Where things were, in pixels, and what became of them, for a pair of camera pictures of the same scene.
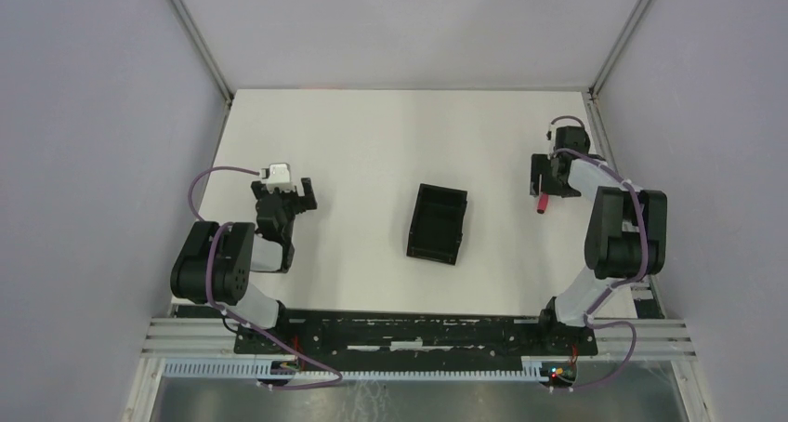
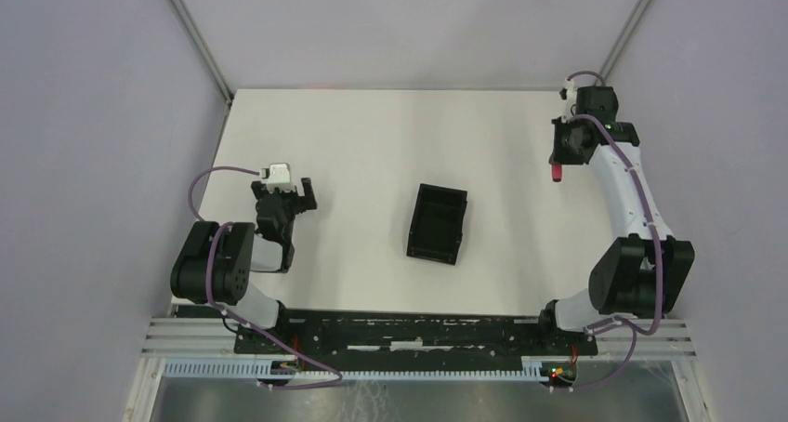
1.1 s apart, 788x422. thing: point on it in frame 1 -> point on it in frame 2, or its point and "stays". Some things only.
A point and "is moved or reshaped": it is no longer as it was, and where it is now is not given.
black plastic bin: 437,230 stays
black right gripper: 541,164 -> 558,156
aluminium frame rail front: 627,338 stays
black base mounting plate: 532,334 stays
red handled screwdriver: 543,202 is moved or reshaped
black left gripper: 302,203 stays
